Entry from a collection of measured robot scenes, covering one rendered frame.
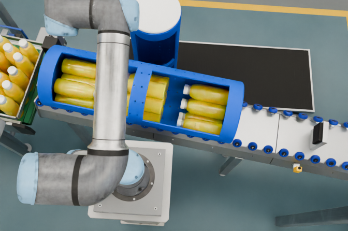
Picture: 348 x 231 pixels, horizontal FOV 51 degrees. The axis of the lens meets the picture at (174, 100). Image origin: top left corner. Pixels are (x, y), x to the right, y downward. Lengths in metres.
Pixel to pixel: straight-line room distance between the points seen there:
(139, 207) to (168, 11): 1.02
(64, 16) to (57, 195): 0.40
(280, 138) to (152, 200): 0.76
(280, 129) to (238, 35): 1.42
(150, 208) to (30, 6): 2.36
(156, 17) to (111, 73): 1.13
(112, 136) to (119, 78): 0.13
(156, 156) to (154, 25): 0.73
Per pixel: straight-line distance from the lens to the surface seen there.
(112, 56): 0.84
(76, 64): 1.73
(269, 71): 2.88
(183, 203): 2.68
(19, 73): 1.87
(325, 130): 1.80
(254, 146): 1.79
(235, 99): 1.56
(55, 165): 0.86
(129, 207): 1.45
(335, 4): 3.59
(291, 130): 1.91
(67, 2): 0.89
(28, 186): 0.87
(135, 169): 1.24
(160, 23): 1.92
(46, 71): 1.65
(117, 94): 0.84
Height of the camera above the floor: 2.66
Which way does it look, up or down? 70 degrees down
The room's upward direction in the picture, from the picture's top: 5 degrees clockwise
